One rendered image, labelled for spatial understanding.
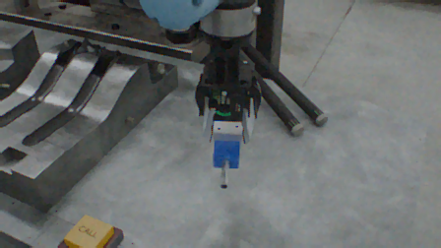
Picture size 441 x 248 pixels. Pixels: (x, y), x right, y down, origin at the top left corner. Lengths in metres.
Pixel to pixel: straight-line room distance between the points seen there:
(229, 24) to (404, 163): 0.55
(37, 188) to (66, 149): 0.09
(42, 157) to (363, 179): 0.62
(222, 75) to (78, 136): 0.37
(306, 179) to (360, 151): 0.16
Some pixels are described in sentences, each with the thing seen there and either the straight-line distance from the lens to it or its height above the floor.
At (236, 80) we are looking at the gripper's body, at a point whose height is 1.09.
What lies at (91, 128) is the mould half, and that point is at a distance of 0.89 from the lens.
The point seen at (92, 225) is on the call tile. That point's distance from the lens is 0.77.
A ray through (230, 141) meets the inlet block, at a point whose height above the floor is 0.95.
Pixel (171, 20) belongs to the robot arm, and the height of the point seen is 1.23.
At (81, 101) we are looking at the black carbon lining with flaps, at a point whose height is 0.89.
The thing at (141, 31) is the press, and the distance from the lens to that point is 1.52.
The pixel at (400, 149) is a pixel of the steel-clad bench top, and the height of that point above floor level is 0.80.
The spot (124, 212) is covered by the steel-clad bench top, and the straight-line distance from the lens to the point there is 0.82.
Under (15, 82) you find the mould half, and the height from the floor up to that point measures 0.82.
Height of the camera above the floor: 1.40
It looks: 37 degrees down
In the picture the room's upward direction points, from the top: straight up
